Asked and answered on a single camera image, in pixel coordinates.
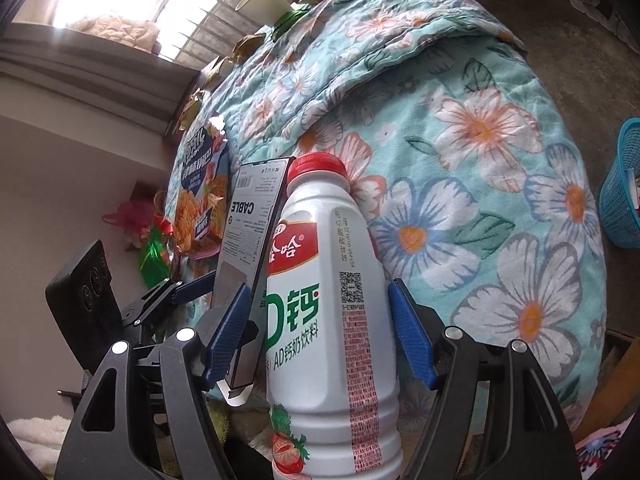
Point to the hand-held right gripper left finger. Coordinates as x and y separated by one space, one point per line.
230 330

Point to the red mesh flower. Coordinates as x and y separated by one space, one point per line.
127 212

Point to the metal window grille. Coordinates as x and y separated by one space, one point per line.
200 25

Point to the gold brown foil wrapper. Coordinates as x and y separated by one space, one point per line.
245 47

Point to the floral teal blanket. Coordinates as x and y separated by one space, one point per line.
450 135

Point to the green red foil wrapper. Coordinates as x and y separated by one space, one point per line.
152 255

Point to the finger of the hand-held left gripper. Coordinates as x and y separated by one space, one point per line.
165 292

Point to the pink printed cloth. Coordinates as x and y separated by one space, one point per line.
602 447

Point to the wooden bed frame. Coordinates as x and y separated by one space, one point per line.
612 375

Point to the white milk drink bottle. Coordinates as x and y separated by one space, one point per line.
325 260

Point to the blue snack packet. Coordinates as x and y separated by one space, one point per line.
200 185

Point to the blue plastic basket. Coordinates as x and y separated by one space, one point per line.
617 195

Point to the white quilted jacket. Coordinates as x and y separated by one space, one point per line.
112 32

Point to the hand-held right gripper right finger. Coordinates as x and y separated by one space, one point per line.
410 330

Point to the white fluffy cloth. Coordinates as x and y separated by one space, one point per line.
35 440

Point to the white paper cup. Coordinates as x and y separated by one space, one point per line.
262 0

